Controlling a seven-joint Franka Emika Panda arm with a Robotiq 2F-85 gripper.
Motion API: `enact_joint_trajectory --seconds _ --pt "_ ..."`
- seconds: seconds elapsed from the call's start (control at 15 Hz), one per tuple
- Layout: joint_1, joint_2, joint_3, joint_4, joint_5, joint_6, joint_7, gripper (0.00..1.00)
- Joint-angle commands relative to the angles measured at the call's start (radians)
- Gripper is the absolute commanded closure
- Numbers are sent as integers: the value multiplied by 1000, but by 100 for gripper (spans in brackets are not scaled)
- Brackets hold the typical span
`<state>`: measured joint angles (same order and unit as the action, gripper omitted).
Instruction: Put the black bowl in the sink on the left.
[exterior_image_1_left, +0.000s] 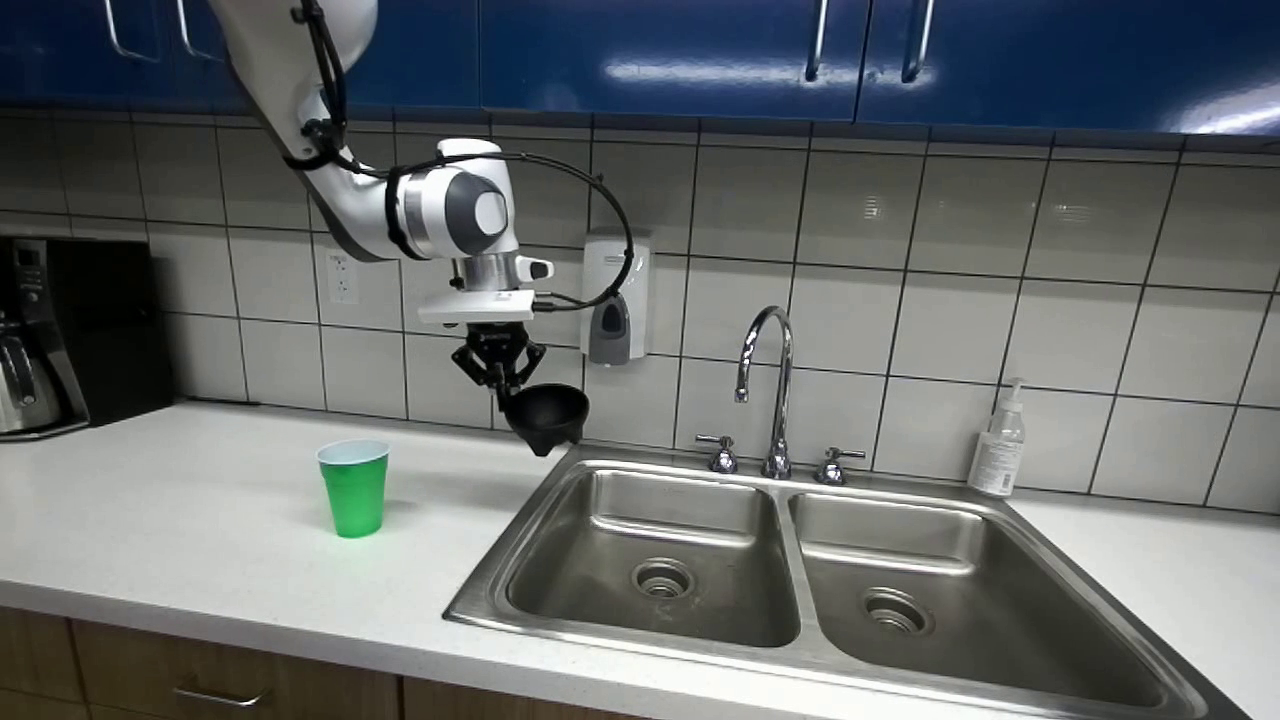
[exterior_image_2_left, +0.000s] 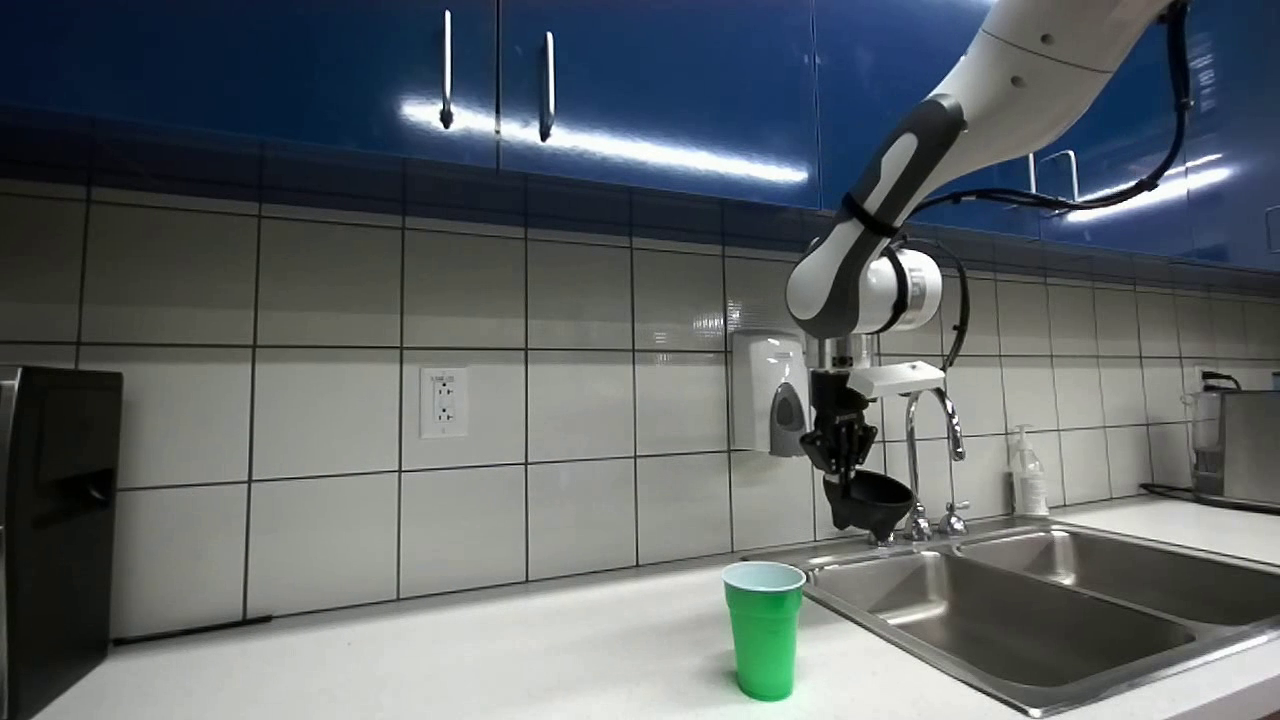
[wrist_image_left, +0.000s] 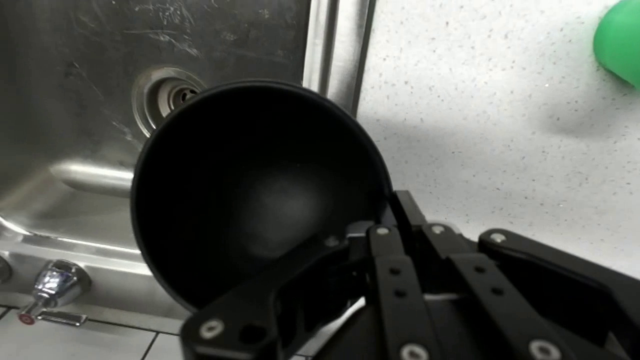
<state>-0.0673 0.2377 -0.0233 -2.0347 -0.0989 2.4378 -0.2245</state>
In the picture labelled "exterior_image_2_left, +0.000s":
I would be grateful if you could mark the silver countertop appliance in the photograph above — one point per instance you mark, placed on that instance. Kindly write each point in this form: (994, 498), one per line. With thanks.
(1245, 447)

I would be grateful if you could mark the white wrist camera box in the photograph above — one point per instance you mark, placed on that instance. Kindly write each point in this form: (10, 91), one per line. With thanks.
(910, 376)

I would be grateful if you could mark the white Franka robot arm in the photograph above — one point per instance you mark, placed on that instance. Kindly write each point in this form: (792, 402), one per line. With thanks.
(987, 106)

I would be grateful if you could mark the chrome gooseneck faucet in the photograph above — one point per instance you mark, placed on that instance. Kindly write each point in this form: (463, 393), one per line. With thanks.
(952, 427)

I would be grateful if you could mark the black bowl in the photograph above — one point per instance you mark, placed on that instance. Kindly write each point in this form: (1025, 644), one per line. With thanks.
(869, 506)

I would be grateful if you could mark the black coffee maker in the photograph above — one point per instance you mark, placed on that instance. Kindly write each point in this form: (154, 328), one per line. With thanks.
(62, 535)

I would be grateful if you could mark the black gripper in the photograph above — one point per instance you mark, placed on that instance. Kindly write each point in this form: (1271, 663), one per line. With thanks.
(840, 421)

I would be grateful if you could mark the green plastic cup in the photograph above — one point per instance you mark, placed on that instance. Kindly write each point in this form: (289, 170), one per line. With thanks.
(765, 643)

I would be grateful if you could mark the white wall outlet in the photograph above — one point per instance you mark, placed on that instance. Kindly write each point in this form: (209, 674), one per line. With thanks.
(445, 402)

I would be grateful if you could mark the stainless steel double sink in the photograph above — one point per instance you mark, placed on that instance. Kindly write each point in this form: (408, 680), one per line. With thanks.
(1025, 615)

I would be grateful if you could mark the blue wall cabinets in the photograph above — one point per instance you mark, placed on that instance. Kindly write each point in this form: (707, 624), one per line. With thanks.
(265, 80)

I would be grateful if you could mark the white wall soap dispenser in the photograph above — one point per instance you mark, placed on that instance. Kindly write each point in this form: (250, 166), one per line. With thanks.
(763, 393)

